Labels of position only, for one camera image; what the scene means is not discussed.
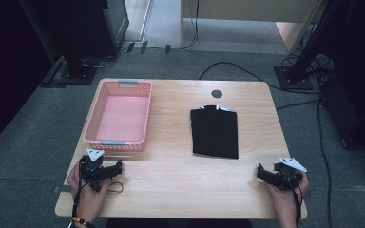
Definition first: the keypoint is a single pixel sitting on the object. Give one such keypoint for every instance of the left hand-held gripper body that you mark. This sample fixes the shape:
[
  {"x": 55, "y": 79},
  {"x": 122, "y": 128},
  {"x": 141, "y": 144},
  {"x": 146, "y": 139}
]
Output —
[{"x": 92, "y": 169}]

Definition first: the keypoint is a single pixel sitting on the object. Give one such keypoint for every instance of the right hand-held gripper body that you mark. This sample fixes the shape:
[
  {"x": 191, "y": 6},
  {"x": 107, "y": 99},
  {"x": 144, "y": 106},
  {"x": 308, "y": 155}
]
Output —
[{"x": 286, "y": 175}]

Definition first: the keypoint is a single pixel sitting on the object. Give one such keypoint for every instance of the pink plastic basket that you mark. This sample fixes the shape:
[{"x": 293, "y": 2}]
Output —
[{"x": 120, "y": 117}]

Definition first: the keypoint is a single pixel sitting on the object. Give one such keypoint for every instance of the black garment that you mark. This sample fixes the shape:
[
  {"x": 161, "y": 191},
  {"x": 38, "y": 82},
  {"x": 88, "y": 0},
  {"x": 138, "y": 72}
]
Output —
[{"x": 215, "y": 133}]

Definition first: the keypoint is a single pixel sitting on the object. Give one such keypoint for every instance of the person's right hand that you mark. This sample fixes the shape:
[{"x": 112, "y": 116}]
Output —
[{"x": 283, "y": 199}]

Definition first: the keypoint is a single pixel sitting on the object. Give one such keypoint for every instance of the person's left hand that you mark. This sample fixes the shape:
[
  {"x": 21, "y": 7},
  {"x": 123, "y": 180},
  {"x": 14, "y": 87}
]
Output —
[{"x": 88, "y": 199}]

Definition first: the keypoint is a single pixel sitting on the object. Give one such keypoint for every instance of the grey floor tape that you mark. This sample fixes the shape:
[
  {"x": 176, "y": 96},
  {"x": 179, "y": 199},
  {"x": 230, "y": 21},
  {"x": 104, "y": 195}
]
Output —
[{"x": 60, "y": 189}]

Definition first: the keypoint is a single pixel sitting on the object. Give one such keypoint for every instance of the person's dark clothing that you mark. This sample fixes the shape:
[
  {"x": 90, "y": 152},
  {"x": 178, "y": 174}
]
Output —
[{"x": 177, "y": 223}]

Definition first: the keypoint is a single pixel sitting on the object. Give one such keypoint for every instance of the black box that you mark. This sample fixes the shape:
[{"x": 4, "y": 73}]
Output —
[{"x": 351, "y": 117}]

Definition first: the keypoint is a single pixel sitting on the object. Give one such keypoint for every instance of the dark round table grommet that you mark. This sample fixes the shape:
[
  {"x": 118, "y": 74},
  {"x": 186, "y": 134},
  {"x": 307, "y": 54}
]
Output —
[{"x": 217, "y": 93}]

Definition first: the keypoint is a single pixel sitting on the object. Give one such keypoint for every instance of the black stand base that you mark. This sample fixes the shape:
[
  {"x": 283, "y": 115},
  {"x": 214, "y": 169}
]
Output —
[{"x": 76, "y": 74}]

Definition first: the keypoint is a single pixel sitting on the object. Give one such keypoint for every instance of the black metal stand pole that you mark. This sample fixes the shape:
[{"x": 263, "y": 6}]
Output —
[{"x": 313, "y": 38}]

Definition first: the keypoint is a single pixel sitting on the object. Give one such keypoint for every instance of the large black monitor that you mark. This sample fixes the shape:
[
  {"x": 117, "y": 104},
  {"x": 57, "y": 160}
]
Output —
[{"x": 76, "y": 25}]

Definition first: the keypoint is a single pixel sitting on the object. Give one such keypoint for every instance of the beige desk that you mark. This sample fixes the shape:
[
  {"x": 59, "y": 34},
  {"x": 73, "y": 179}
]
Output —
[{"x": 250, "y": 8}]

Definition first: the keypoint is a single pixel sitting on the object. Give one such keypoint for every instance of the black square base plate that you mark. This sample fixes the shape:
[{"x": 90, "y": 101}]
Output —
[{"x": 293, "y": 84}]

